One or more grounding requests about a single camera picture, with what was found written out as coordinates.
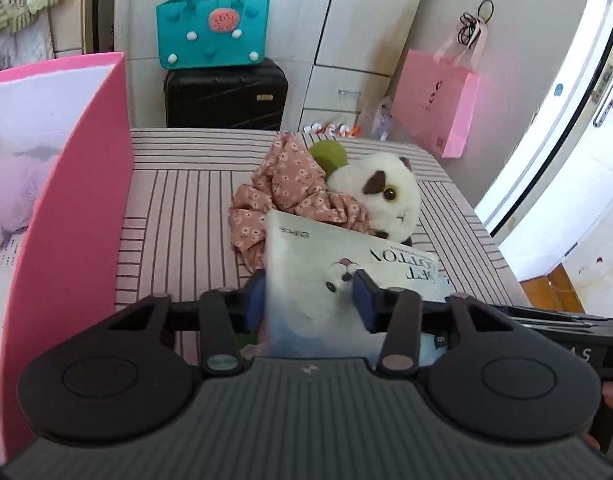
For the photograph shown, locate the teal felt handbag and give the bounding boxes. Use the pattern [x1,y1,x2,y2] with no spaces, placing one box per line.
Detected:
[155,0,270,71]

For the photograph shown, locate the green egg-shaped sponge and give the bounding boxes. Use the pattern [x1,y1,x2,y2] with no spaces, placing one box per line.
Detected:
[307,140,348,173]

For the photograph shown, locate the striped bed sheet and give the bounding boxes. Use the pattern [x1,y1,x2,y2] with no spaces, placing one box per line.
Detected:
[115,127,532,361]

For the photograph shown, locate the white fleece garment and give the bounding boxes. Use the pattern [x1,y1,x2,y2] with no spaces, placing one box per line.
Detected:
[0,17,54,76]

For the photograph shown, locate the black hair ties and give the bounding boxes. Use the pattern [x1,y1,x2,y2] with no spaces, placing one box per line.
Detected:
[459,0,495,47]

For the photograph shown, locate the pink storage box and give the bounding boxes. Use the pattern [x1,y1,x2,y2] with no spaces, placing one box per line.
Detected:
[0,51,134,463]

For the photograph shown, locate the white door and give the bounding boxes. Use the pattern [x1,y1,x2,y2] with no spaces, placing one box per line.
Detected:
[473,0,613,241]

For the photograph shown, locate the clear plastic bag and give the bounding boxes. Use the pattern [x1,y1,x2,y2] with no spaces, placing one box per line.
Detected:
[359,95,407,142]

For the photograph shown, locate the purple plush toy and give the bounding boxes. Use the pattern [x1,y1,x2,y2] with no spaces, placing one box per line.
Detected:
[0,152,60,253]

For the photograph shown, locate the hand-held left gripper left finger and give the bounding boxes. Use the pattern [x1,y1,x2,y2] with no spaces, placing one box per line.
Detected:
[109,270,266,378]

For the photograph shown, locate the white cotton tissue pack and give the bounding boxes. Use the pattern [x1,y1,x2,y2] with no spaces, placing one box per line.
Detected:
[263,209,454,361]

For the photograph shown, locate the door handle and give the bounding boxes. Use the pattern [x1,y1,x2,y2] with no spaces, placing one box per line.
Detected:
[593,57,613,128]

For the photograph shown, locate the pink floral cloth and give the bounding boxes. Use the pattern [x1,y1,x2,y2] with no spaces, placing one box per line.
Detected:
[228,131,374,273]

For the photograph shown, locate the white cat plush toy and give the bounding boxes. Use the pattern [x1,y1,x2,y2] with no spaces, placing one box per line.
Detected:
[326,154,421,248]

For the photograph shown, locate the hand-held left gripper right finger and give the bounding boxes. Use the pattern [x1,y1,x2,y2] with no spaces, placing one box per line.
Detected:
[353,269,517,375]

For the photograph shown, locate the pink paper bag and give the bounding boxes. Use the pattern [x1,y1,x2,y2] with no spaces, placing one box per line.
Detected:
[390,17,487,160]

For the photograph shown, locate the black suitcase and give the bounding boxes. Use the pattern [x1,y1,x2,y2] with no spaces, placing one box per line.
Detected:
[164,57,290,131]

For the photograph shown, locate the white wardrobe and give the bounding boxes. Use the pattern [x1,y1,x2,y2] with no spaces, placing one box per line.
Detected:
[114,0,437,133]

